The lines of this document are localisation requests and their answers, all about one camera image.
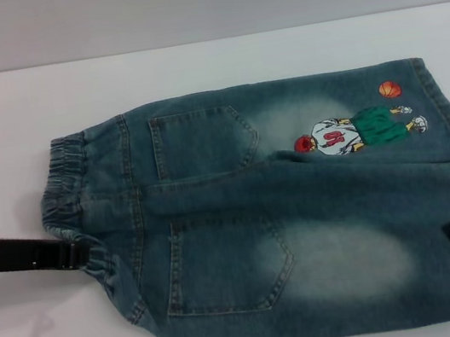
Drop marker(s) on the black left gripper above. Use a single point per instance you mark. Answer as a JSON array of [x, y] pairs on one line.
[[23, 256]]

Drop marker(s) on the blue denim shorts with print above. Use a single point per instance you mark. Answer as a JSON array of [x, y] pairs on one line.
[[260, 223]]

